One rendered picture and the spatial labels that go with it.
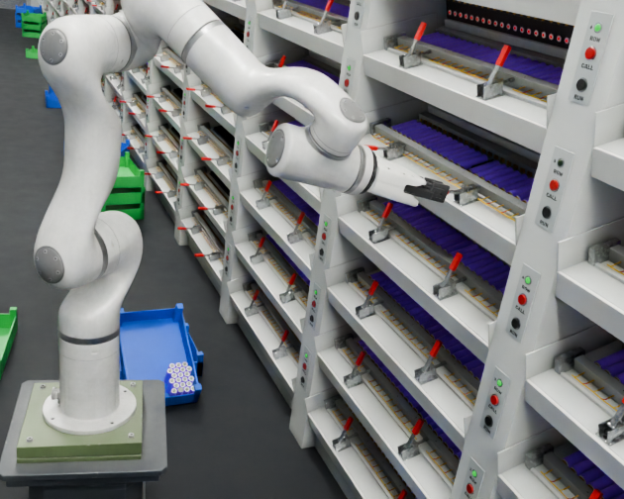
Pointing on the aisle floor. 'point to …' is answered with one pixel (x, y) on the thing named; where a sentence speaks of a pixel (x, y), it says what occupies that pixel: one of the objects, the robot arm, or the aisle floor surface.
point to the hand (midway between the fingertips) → (434, 190)
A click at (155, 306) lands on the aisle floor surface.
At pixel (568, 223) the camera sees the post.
